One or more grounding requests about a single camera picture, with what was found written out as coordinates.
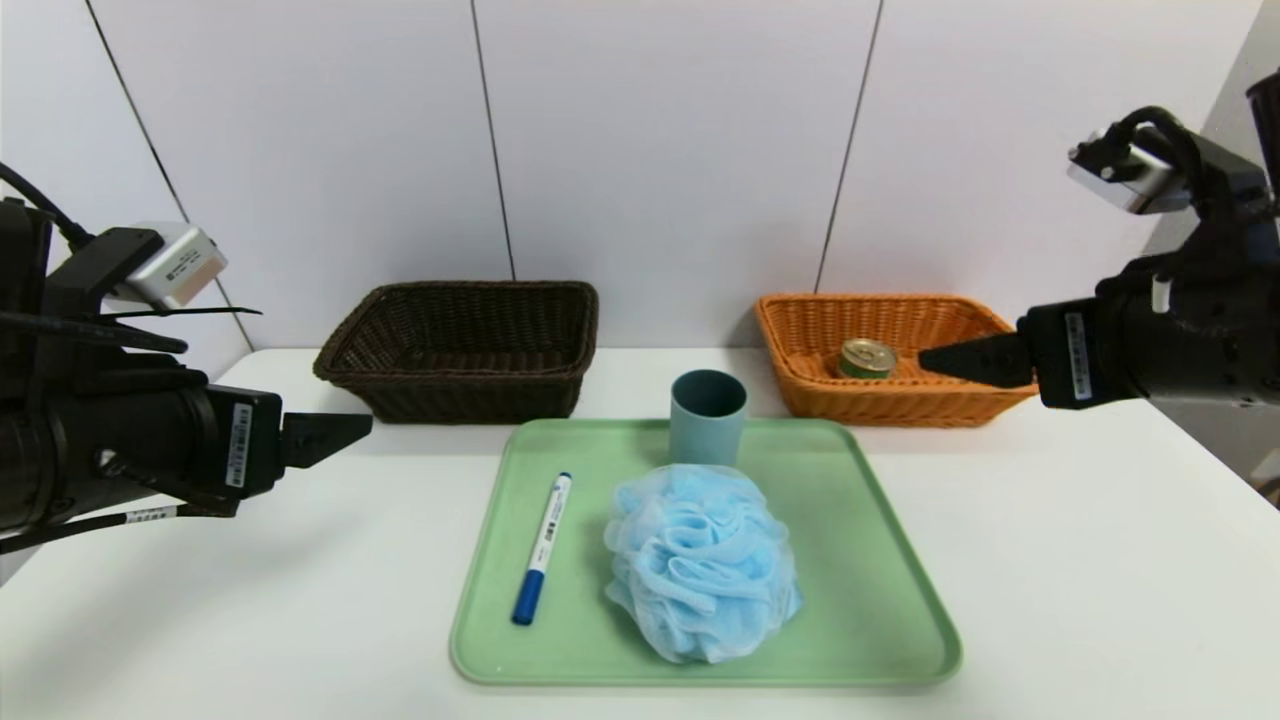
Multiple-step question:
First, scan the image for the black zip tie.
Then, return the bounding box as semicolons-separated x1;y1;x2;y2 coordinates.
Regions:
100;306;263;322

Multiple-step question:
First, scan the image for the blue white marker pen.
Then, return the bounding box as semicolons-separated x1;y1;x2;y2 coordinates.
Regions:
512;472;573;626

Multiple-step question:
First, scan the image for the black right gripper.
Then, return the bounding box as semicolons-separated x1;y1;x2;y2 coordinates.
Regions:
917;275;1215;410

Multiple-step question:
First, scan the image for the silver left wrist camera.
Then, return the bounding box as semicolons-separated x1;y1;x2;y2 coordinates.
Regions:
118;222;229;309

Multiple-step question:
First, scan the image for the green plastic tray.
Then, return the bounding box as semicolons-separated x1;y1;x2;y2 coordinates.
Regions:
450;417;963;687

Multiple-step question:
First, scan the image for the orange wicker basket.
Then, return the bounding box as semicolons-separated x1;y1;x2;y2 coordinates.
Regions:
754;293;1041;429

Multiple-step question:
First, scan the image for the blue-grey plastic cup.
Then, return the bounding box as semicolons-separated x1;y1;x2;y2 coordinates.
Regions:
668;369;748;469

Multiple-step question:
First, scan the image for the dark brown wicker basket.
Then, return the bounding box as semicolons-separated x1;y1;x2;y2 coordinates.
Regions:
313;280;600;425

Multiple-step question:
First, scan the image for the light blue mesh loofah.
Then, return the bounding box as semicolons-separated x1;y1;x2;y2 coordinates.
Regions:
603;463;804;666

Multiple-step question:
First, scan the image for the tin can green label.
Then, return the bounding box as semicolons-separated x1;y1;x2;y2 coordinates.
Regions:
838;338;898;381

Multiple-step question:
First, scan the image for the black left camera cable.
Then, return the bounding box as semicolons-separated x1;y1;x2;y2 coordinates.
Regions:
0;162;91;247

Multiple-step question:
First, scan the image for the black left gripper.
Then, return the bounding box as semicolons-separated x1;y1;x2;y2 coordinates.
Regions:
95;383;373;518

